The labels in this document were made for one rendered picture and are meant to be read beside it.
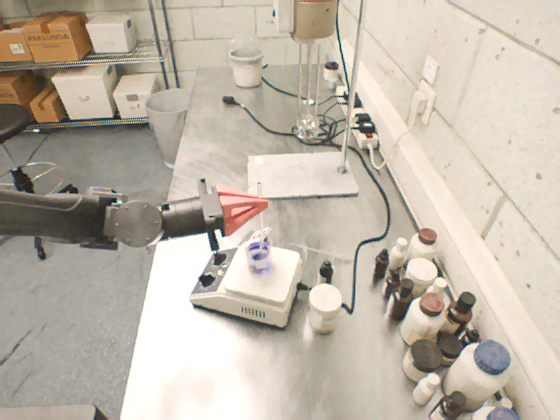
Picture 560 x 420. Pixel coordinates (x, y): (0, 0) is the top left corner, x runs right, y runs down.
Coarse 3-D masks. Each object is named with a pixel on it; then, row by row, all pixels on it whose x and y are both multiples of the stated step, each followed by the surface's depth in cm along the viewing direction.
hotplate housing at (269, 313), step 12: (300, 264) 72; (300, 276) 75; (300, 288) 72; (192, 300) 71; (204, 300) 69; (216, 300) 68; (228, 300) 67; (240, 300) 66; (252, 300) 65; (264, 300) 65; (288, 300) 66; (228, 312) 70; (240, 312) 68; (252, 312) 67; (264, 312) 66; (276, 312) 65; (288, 312) 67; (276, 324) 68
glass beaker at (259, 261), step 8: (248, 232) 66; (256, 232) 66; (264, 232) 66; (248, 240) 67; (256, 240) 68; (264, 240) 67; (272, 240) 64; (248, 248) 63; (264, 248) 62; (248, 256) 64; (256, 256) 63; (264, 256) 64; (248, 264) 66; (256, 264) 65; (264, 264) 65; (248, 272) 68; (256, 272) 66; (264, 272) 67
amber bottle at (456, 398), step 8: (456, 392) 52; (440, 400) 54; (448, 400) 52; (456, 400) 51; (464, 400) 51; (440, 408) 53; (448, 408) 52; (456, 408) 51; (432, 416) 56; (440, 416) 54; (448, 416) 52; (456, 416) 52
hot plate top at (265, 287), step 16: (240, 256) 71; (272, 256) 71; (288, 256) 71; (240, 272) 68; (272, 272) 68; (288, 272) 68; (224, 288) 66; (240, 288) 65; (256, 288) 65; (272, 288) 65; (288, 288) 65
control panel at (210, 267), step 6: (222, 252) 77; (228, 252) 76; (234, 252) 75; (210, 258) 78; (228, 258) 74; (210, 264) 76; (228, 264) 72; (204, 270) 75; (210, 270) 74; (216, 270) 73; (222, 270) 72; (216, 276) 71; (222, 276) 70; (198, 282) 73; (216, 282) 70; (198, 288) 71; (204, 288) 70; (210, 288) 69; (216, 288) 68; (192, 294) 71
